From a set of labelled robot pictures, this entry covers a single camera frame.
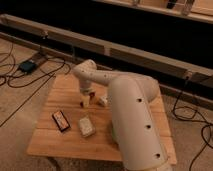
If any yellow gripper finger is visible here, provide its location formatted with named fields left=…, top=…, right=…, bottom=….
left=82, top=95, right=90, bottom=108

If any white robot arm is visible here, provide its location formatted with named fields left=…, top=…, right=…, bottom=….
left=73, top=60, right=173, bottom=171

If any white wrapped block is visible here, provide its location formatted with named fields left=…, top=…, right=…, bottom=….
left=78, top=116, right=96, bottom=137

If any black orange small box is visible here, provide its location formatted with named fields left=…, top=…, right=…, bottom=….
left=52, top=111, right=70, bottom=132

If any wooden table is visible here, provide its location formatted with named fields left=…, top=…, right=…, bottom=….
left=27, top=75, right=177, bottom=165

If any black power adapter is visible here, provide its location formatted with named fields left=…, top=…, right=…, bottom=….
left=18, top=61, right=36, bottom=73

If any long wooden beam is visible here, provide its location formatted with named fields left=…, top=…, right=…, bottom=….
left=0, top=14, right=213, bottom=81

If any black floor cable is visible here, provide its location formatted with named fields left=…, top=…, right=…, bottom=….
left=0, top=39, right=72, bottom=128

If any black cable right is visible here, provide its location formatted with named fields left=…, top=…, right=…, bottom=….
left=171, top=75, right=213, bottom=171

